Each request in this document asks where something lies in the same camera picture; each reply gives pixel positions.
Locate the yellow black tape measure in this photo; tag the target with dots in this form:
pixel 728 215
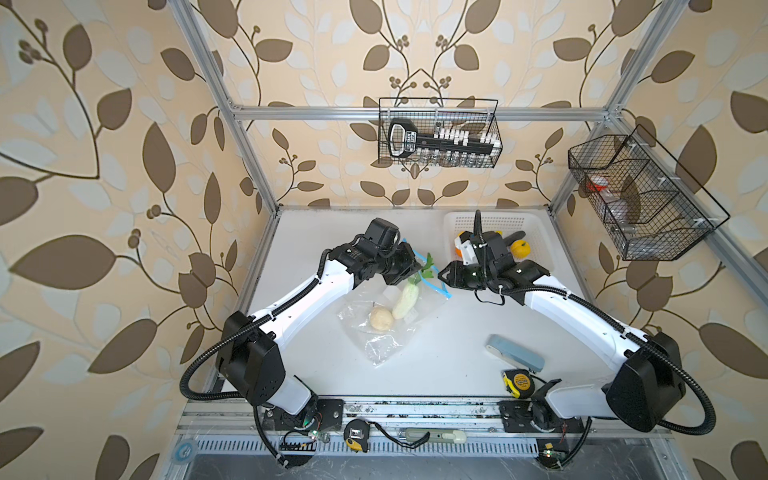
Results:
pixel 518 383

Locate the black wire basket back wall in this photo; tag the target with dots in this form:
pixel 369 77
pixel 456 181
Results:
pixel 473 114

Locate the black tape measure on rail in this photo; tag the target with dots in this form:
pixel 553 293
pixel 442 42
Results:
pixel 357 434

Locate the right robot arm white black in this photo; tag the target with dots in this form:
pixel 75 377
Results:
pixel 647 387

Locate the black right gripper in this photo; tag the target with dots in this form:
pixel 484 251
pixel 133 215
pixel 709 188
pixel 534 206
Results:
pixel 453 275

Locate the black wire basket right wall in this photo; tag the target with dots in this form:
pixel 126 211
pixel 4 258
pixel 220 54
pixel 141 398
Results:
pixel 656 207

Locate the beige potato toy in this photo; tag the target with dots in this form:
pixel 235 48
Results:
pixel 381 319

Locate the dark eggplant toy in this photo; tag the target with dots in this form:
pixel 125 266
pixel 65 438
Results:
pixel 513 237

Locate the yellow orange with green stem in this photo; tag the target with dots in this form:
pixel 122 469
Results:
pixel 520 249

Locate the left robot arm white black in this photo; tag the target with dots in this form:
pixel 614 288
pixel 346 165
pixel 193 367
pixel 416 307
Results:
pixel 249 355

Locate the white plastic perforated basket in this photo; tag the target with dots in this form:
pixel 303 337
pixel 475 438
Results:
pixel 505 224

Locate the white radish with green leaves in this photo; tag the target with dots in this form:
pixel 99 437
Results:
pixel 411 291

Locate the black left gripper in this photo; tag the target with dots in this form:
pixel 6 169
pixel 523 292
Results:
pixel 409 264

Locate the clear zip bag blue zipper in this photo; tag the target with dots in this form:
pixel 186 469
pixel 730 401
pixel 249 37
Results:
pixel 378 347

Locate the light blue case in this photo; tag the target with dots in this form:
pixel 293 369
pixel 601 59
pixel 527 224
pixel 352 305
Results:
pixel 514 353

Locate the aluminium frame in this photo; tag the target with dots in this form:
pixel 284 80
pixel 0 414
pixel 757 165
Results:
pixel 234 114

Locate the black wire basket wall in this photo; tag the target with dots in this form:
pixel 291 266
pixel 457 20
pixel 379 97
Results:
pixel 473 114
pixel 656 207

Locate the pale green utility knife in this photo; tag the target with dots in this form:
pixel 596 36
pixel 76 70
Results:
pixel 435 435

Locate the black tool in wire basket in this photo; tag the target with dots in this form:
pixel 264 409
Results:
pixel 403 139

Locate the red item in wire basket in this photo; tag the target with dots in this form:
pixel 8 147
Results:
pixel 596 184

